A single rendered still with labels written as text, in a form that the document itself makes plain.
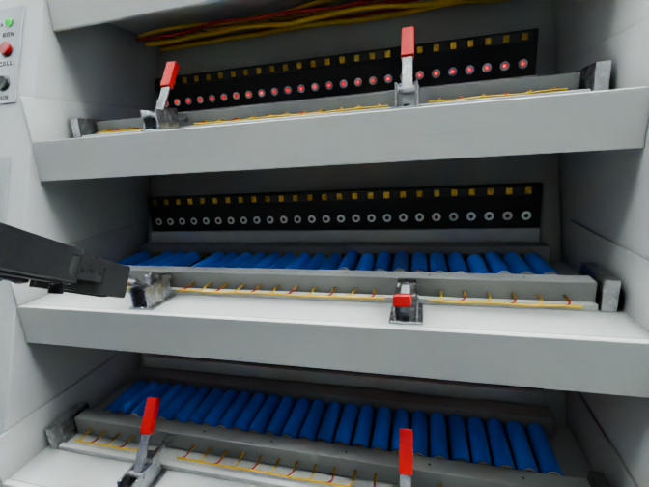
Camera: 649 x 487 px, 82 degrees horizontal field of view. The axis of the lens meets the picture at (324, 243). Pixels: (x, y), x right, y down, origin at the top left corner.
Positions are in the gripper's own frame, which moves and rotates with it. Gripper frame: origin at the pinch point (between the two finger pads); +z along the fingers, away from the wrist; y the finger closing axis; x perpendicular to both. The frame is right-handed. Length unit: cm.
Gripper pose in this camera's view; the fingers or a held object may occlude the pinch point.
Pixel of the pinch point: (84, 275)
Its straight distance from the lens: 38.1
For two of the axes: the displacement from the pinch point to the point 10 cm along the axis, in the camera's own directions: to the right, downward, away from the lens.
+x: 0.6, -9.7, 2.4
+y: 9.7, 0.0, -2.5
